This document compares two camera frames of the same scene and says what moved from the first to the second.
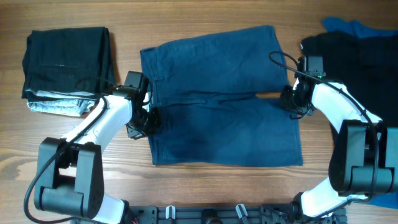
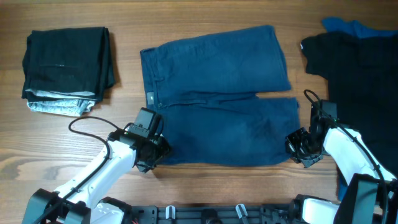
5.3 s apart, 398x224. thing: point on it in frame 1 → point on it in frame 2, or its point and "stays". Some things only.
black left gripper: (157, 122) → (164, 149)
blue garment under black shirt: (389, 200) stays
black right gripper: (284, 101) → (291, 145)
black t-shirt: (367, 66) stays
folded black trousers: (73, 60) stays
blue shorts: (206, 88) stays
